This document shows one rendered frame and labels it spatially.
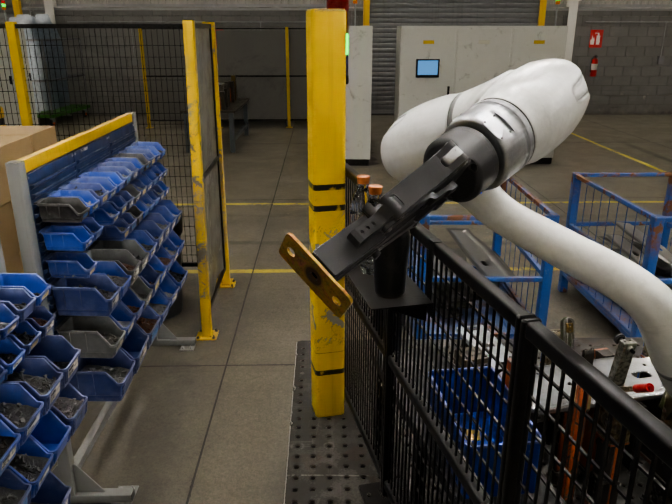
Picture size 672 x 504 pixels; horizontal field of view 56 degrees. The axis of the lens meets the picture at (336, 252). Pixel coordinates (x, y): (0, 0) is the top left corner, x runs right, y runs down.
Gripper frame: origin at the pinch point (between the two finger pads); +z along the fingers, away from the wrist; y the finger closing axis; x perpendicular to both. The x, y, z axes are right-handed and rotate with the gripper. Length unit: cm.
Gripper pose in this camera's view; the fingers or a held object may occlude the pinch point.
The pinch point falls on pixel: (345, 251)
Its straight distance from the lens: 57.8
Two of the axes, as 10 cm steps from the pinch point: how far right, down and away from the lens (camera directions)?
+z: -6.8, 5.1, -5.3
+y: 2.9, -4.8, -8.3
